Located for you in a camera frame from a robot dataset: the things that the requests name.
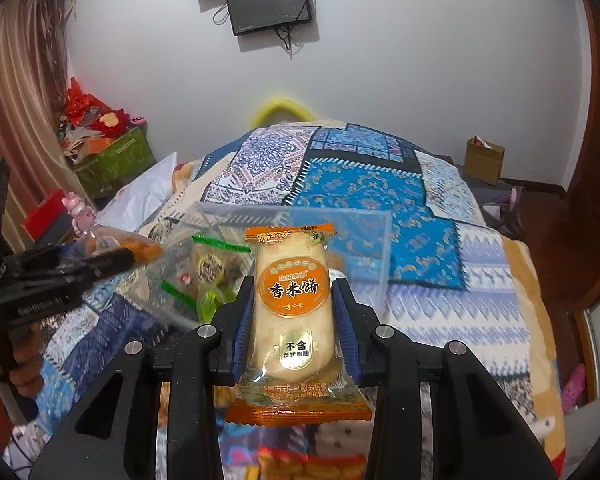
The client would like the patchwork blue bed quilt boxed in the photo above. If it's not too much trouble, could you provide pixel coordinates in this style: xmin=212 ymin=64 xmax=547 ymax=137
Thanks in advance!
xmin=2 ymin=119 xmax=569 ymax=480

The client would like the yellow curved bed headboard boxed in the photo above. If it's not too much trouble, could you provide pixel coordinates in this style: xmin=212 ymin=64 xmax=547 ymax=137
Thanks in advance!
xmin=250 ymin=98 xmax=315 ymax=129

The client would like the striped pink curtain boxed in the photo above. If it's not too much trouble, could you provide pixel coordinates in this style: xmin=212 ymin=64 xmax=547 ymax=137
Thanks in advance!
xmin=0 ymin=0 xmax=84 ymax=252

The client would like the brown wooden door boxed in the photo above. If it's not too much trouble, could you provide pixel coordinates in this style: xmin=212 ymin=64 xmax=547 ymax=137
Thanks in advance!
xmin=561 ymin=0 xmax=600 ymax=311

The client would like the red biscuit snack bag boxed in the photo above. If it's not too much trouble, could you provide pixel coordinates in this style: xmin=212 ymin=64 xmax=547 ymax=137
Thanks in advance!
xmin=258 ymin=446 xmax=366 ymax=480

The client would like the green storage box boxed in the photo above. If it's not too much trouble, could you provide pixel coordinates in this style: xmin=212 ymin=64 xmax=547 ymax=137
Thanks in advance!
xmin=74 ymin=126 xmax=156 ymax=200

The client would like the orange rice cake packet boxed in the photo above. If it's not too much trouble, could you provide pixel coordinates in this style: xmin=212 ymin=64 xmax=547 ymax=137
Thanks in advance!
xmin=226 ymin=223 xmax=372 ymax=427

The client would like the white pillow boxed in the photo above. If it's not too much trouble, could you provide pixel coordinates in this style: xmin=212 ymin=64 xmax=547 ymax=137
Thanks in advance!
xmin=95 ymin=152 xmax=178 ymax=232

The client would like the red fabric pile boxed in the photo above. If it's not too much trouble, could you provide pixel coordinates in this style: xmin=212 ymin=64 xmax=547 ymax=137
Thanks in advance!
xmin=57 ymin=77 xmax=147 ymax=166

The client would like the green-edged fried snack bag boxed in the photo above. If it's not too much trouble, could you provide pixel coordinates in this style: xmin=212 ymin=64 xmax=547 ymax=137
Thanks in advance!
xmin=160 ymin=234 xmax=252 ymax=324

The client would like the brown cardboard box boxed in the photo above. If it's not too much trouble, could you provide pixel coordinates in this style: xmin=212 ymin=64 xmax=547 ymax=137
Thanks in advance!
xmin=464 ymin=136 xmax=505 ymax=185

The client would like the person's left hand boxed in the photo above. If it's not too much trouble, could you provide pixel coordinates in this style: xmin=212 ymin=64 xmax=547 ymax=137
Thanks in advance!
xmin=0 ymin=323 xmax=44 ymax=399

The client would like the small black wall monitor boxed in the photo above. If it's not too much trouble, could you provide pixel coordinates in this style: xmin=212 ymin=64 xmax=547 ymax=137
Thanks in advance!
xmin=226 ymin=0 xmax=313 ymax=36

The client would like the clear plastic storage bin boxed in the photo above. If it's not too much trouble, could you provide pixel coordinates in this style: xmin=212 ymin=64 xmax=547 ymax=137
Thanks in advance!
xmin=118 ymin=203 xmax=390 ymax=330

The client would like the pink plush toy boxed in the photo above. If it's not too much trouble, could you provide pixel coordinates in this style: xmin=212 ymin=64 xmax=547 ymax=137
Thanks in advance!
xmin=61 ymin=192 xmax=96 ymax=236

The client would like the caramel puffed rice bar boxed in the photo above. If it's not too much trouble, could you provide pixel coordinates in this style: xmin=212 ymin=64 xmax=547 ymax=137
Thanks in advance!
xmin=67 ymin=226 xmax=164 ymax=271

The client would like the red box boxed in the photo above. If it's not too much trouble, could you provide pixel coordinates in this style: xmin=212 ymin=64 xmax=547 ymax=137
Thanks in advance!
xmin=22 ymin=188 xmax=67 ymax=242

